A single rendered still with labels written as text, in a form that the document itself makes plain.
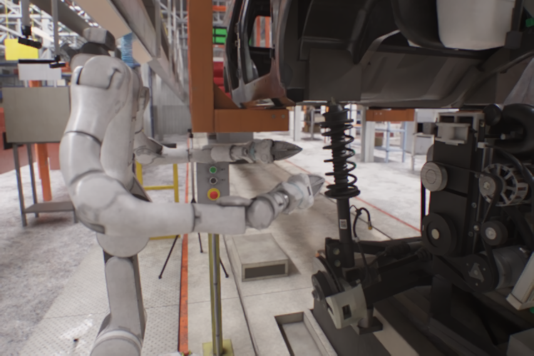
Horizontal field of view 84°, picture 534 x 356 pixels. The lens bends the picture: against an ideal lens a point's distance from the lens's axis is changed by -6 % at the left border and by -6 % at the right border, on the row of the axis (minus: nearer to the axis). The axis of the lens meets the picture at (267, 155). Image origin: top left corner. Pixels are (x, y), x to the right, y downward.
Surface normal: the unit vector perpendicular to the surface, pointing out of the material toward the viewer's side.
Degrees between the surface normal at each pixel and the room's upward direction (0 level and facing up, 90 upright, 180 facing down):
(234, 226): 71
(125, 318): 90
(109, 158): 89
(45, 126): 90
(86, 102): 55
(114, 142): 93
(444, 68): 133
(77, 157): 59
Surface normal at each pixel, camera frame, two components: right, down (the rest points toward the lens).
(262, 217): 0.75, -0.14
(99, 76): 0.30, -0.20
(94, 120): 0.72, -0.37
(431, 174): -0.97, 0.04
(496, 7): 0.23, 0.14
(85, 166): 0.46, -0.42
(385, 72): 0.17, 0.78
